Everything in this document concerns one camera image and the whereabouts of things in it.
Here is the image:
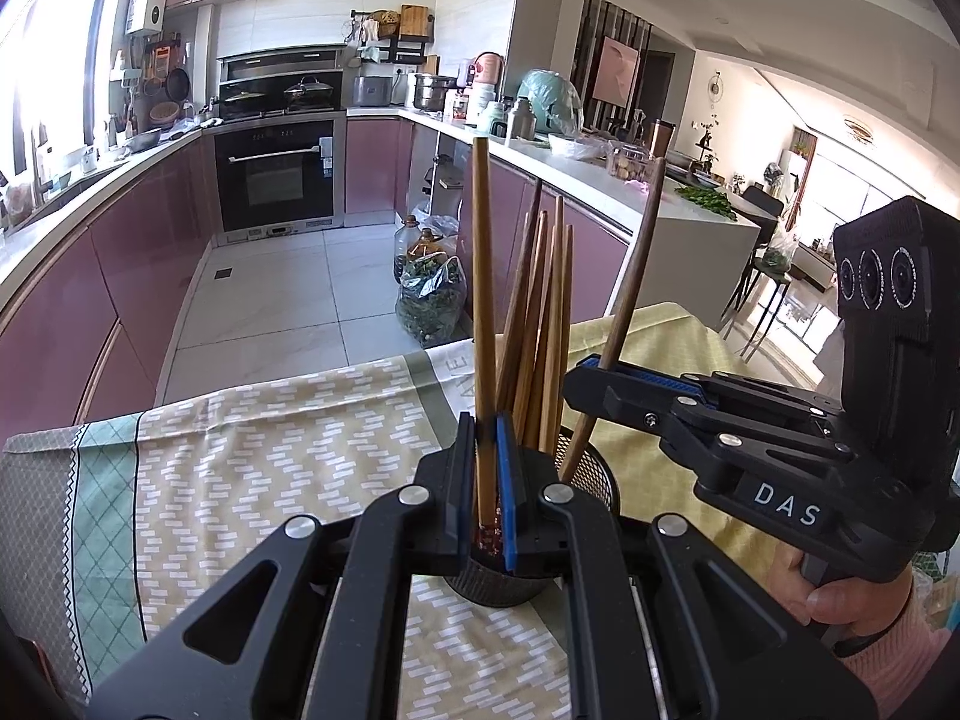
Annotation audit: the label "wooden slat wall panel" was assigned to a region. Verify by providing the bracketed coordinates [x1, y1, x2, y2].
[571, 0, 653, 128]

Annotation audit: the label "kitchen window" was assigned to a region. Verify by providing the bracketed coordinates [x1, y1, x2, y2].
[0, 0, 121, 188]

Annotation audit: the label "dining chair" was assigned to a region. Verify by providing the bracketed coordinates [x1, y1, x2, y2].
[720, 187, 796, 338]

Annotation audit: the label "framed wall picture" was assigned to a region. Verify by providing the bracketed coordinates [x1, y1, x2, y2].
[592, 36, 640, 102]

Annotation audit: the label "black pot with glass lid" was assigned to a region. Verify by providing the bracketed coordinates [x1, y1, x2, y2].
[221, 86, 269, 115]
[283, 76, 335, 112]

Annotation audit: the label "steel range hood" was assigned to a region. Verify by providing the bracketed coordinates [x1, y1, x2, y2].
[217, 49, 350, 121]

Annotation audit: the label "black mesh utensil holder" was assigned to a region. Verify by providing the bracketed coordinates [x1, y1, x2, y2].
[442, 427, 623, 610]

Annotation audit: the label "leafy greens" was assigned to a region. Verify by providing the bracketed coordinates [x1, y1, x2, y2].
[675, 186, 740, 222]

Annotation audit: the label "patterned tablecloth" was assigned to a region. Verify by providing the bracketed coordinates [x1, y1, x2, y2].
[0, 304, 758, 720]

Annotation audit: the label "steel stockpot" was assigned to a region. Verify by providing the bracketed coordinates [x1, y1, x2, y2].
[412, 73, 455, 112]

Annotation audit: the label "person's right hand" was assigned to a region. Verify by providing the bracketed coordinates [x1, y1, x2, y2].
[763, 544, 917, 646]

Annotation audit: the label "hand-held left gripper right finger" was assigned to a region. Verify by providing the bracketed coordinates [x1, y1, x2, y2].
[495, 414, 878, 720]

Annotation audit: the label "black wall rack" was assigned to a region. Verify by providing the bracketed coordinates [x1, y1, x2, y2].
[349, 7, 440, 68]

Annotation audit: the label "smartphone with orange case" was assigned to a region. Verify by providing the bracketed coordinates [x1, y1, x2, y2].
[15, 637, 67, 707]

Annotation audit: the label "person's right forearm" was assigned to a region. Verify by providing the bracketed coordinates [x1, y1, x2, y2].
[836, 600, 960, 720]

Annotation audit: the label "black built-in oven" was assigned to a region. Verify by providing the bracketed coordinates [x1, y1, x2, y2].
[214, 118, 347, 237]

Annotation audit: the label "plastic bag of greens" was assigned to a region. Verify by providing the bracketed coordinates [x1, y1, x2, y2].
[396, 255, 467, 350]

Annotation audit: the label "pink base cabinets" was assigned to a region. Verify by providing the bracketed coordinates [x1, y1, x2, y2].
[0, 131, 218, 428]
[345, 116, 762, 338]

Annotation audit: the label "green covered appliance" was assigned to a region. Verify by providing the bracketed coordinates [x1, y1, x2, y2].
[517, 69, 584, 137]

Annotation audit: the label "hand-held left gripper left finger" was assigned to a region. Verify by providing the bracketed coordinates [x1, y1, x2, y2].
[86, 411, 481, 720]

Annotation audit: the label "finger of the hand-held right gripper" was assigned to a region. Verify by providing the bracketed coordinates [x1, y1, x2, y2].
[562, 366, 932, 587]
[576, 356, 857, 460]

